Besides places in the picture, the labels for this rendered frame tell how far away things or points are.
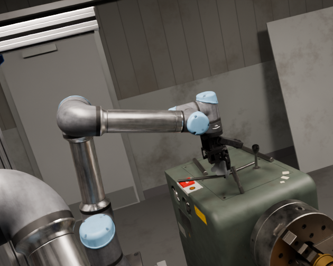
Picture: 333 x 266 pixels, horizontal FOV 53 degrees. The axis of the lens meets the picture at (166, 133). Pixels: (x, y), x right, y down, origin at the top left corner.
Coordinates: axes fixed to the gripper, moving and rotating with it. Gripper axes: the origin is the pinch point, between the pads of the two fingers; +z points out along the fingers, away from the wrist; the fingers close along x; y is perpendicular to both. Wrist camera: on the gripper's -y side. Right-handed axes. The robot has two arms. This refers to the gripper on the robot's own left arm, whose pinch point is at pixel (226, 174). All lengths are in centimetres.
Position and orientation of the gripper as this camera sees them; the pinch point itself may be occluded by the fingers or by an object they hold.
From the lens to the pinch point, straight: 139.5
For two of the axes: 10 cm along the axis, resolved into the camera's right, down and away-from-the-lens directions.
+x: 3.3, 2.1, -9.2
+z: 2.2, 9.3, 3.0
